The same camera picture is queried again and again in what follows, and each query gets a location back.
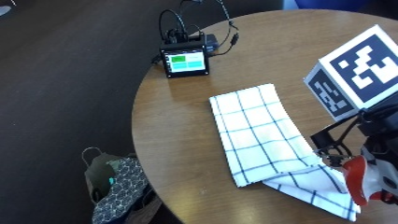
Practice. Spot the black electronics box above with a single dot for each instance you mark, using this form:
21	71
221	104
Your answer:
183	38

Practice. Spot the white marker cube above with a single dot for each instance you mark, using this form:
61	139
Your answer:
364	65

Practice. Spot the white blue checked cloth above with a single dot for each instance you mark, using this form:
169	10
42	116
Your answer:
258	127

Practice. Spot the dark green bag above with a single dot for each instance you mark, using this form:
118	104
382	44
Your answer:
98	177

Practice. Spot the brown bag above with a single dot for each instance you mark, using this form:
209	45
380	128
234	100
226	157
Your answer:
146	208

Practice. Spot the blue chair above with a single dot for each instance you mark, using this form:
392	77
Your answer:
327	3

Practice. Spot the small black touchscreen device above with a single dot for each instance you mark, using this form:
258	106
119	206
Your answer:
185	61

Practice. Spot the black white patterned bag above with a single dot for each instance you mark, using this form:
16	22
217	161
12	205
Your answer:
123	189

